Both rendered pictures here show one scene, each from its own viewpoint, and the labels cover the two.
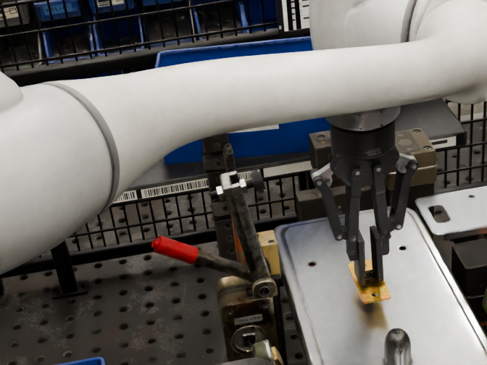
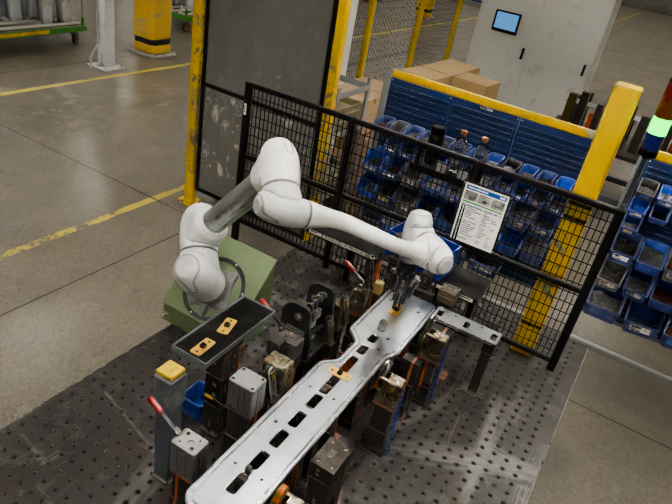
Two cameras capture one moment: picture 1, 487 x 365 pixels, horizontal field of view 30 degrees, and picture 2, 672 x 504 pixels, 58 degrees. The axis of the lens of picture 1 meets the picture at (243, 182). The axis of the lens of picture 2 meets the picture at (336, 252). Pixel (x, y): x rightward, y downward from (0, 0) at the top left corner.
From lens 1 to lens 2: 1.51 m
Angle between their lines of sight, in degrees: 25
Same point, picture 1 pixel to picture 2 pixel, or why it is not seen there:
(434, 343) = (394, 332)
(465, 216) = (446, 318)
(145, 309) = not seen: hidden behind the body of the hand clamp
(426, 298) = (407, 324)
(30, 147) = (294, 208)
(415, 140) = (453, 290)
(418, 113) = (471, 287)
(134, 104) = (322, 213)
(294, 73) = (364, 228)
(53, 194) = (293, 217)
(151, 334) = not seen: hidden behind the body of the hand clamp
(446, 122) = (475, 294)
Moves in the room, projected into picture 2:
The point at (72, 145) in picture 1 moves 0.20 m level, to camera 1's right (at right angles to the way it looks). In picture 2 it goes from (302, 212) to (351, 235)
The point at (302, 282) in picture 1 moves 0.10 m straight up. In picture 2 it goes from (382, 301) to (387, 282)
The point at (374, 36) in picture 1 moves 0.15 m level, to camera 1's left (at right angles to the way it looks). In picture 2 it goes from (410, 237) to (376, 222)
